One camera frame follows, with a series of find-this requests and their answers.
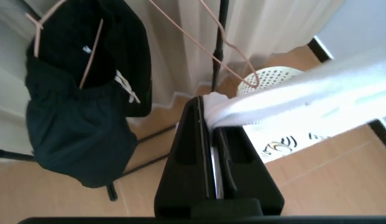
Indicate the beige curtain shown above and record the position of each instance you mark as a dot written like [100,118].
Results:
[273,25]

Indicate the white laundry basket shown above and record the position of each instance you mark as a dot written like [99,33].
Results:
[273,74]

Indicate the black shorts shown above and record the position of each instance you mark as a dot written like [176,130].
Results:
[77,133]

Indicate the black clothes rack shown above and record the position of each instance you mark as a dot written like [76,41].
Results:
[219,46]

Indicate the pink clothes hanger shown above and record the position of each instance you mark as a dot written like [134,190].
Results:
[195,43]
[90,56]

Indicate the white printed garment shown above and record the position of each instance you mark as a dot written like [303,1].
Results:
[304,99]

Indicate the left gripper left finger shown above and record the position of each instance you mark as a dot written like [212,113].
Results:
[186,180]

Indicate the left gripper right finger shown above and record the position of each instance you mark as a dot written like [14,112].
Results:
[251,180]

